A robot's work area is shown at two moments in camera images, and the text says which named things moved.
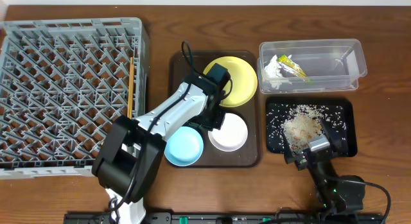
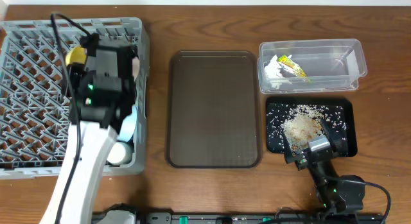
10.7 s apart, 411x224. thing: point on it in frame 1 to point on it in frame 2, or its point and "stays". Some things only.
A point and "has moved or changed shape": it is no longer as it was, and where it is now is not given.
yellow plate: x=244 y=79 to x=76 y=54
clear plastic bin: x=285 y=67 stays
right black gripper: x=308 y=152 stays
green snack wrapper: x=284 y=62 stays
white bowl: x=232 y=134 has moved or changed shape
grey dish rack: x=63 y=81 stays
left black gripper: x=211 y=120 to x=107 y=54
